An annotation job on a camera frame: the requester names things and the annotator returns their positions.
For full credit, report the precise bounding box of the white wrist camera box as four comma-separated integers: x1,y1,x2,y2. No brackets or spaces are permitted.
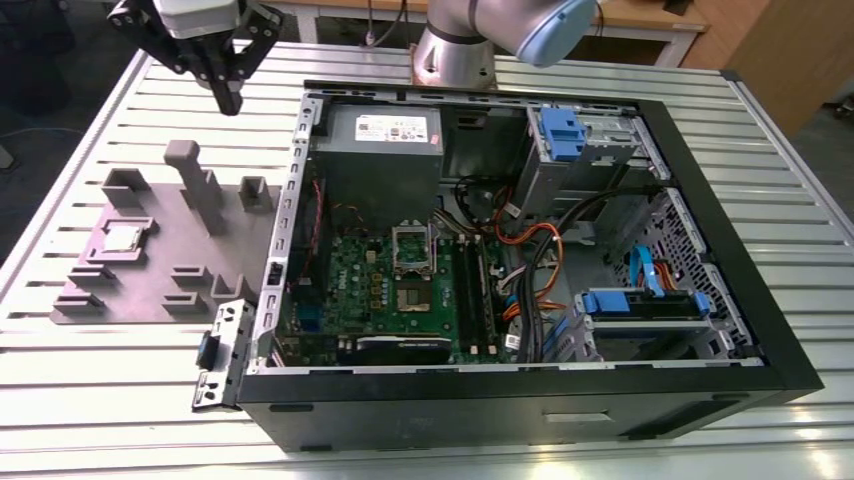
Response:
153,0,243,40

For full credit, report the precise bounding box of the blue flat wire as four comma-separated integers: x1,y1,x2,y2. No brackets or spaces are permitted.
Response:
628,243,663,297
540,319,570,360

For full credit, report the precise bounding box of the black graphics card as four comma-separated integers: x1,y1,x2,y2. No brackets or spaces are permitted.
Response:
336,332,455,366

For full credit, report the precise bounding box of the metal disk bay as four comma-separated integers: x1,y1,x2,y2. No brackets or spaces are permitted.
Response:
572,314,762,364

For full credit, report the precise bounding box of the black cable bundle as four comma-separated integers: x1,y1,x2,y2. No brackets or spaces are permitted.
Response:
516,184,668,364

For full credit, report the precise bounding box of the CPU socket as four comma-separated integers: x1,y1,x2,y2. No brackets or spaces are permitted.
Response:
392,278,440,315

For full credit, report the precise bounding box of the hard disk in blue carrier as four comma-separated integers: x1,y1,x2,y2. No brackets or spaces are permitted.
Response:
576,287,712,321

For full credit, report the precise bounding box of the black chair base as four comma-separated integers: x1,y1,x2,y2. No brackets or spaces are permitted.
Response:
820,89,854,122

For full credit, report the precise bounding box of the wooden desk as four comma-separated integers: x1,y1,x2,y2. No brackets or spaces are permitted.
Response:
596,0,710,69

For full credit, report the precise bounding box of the green motherboard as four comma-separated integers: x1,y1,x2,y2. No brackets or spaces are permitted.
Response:
279,214,508,366

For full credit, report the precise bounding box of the black PC case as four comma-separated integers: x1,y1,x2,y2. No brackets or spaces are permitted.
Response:
236,78,826,454

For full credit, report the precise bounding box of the blue plastic drive latch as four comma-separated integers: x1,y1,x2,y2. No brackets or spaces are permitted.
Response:
540,107,588,162

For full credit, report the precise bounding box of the grey power supply unit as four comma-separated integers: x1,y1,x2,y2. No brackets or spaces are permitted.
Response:
309,102,446,231

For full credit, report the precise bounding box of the red flat wire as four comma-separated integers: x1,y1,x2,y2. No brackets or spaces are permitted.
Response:
655,260,680,297

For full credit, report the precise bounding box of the orange wire bundle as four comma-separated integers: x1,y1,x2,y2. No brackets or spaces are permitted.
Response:
492,222,567,321

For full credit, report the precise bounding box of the metal socket cover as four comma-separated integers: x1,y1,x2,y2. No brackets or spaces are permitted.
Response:
389,219,440,279

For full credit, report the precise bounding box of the silver CPU chip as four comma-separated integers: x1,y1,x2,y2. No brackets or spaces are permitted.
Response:
97,224,147,254

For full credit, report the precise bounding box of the brown wooden cabinet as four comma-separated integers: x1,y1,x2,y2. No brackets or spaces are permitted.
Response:
679,0,854,136

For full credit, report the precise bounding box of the blue video connector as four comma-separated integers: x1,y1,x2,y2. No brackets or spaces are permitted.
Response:
195,333,220,372

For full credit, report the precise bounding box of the grey parts rack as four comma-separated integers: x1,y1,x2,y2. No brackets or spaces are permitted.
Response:
49,139,285,326

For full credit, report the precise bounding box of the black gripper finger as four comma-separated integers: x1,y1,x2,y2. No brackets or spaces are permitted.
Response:
225,0,283,116
107,0,231,116

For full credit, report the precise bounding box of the metal drive cage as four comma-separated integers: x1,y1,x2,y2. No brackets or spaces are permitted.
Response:
516,104,668,216

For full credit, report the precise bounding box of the black RAM slot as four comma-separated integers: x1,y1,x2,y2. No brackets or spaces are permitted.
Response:
472,237,500,357
455,237,483,357

